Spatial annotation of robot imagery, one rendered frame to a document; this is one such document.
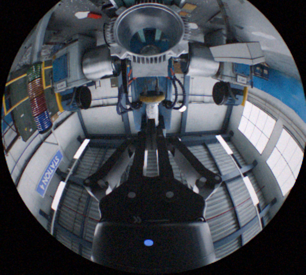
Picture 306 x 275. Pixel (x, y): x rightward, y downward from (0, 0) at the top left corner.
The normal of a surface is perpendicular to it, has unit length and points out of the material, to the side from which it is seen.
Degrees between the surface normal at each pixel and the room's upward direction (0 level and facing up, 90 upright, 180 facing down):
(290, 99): 90
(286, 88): 90
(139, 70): 90
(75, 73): 89
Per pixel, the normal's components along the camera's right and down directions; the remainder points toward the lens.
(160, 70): 0.03, 0.47
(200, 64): 0.03, 0.75
